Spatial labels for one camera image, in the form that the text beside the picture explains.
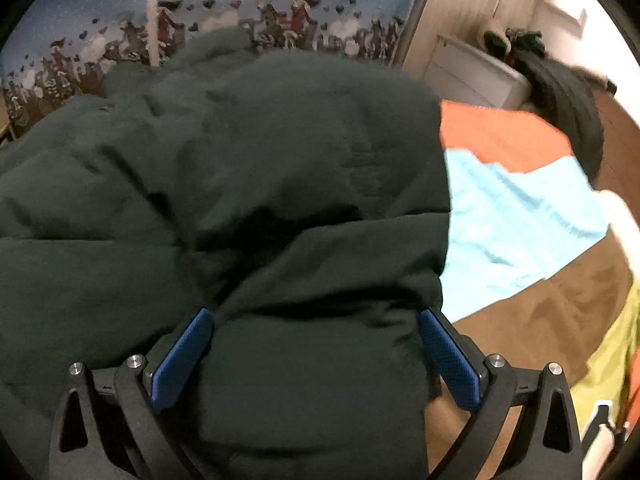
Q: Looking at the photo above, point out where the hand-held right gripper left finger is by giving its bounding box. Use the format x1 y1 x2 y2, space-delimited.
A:
47 307 216 480

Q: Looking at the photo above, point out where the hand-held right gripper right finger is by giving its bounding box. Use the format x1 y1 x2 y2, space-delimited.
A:
417 306 583 480

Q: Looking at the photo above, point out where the dark green sweatshirt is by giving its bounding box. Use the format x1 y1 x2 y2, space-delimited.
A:
0 27 453 480

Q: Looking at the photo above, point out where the yellow-green printed blanket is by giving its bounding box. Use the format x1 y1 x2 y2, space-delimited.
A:
570 280 640 480

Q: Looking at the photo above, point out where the orange and blue bed sheet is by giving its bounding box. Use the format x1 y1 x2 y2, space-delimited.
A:
425 100 636 480

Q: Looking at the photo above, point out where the black puffer jacket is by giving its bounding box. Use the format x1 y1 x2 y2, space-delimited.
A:
510 47 608 181

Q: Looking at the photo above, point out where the white drawer cabinet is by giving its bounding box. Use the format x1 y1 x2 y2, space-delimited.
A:
422 35 533 111

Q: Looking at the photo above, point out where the beige plush item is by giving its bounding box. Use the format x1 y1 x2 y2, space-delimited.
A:
482 27 511 58

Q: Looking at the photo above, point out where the dark striped cloth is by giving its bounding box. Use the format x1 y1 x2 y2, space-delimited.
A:
505 27 546 58

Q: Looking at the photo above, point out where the white pole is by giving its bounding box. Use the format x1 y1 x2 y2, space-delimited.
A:
146 0 167 68

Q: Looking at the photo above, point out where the light wooden wardrobe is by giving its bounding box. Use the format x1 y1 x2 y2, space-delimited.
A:
400 0 548 86

